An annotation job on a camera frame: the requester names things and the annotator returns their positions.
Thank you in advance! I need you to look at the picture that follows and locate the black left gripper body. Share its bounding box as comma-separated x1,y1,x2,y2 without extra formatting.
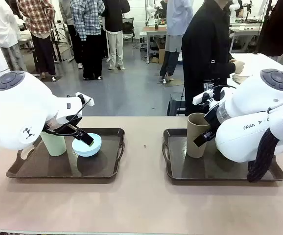
43,115,83,135

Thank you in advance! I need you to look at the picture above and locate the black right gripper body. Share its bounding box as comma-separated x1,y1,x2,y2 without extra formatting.
203,105,222,134

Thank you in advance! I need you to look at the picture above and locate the light blue bowl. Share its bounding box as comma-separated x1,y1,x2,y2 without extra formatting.
71,133,102,157

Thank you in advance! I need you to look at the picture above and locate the brown tall cup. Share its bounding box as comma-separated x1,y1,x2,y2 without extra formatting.
187,112,214,159

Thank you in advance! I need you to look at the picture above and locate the pale green tall cup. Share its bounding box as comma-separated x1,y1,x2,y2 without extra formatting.
40,131,68,157

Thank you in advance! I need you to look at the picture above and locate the dark brown serving tray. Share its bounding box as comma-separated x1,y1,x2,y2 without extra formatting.
162,128,283,186
6,128,125,184

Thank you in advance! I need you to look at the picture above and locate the person's right hand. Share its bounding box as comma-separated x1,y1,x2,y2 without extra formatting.
232,59,245,75

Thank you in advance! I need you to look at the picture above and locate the grey stool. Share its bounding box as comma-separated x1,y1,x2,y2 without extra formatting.
167,94,188,117

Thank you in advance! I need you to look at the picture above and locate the person in black shirt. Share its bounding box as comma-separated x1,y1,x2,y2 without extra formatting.
181,0,245,116

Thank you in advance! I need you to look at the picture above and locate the white side table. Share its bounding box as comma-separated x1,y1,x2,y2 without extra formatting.
226,52,283,86

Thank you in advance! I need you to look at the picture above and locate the cardboard box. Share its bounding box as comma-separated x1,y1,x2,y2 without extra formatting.
155,41,167,64

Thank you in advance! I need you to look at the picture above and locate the bystander in light blue shirt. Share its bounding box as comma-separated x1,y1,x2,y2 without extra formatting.
159,0,194,82

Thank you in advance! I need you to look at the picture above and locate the bystander in blue plaid shirt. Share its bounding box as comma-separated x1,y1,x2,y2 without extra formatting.
69,0,105,81

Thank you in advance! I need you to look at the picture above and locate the bystander in red plaid shirt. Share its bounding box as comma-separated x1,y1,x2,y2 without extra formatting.
18,0,58,77

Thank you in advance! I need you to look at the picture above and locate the bystander in beige trousers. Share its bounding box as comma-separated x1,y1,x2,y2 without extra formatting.
102,0,132,71

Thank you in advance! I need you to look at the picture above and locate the background workbench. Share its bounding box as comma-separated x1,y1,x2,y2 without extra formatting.
142,26,168,65

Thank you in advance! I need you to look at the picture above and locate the bystander in dark maroon top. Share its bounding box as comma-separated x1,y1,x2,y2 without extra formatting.
257,0,283,71

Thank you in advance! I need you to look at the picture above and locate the bystander in white shirt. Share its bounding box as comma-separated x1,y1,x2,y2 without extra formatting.
0,0,27,72

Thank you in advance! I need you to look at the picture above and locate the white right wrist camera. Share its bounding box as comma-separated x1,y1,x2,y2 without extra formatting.
192,92,217,108

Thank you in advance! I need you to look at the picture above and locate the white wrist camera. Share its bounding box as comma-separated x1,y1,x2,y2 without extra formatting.
75,92,94,107
192,92,217,108

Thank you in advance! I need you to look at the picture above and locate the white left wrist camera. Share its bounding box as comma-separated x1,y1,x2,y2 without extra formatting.
75,92,94,107

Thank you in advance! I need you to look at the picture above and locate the black braided cable bundle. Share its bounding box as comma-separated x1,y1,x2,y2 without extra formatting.
246,99,283,183

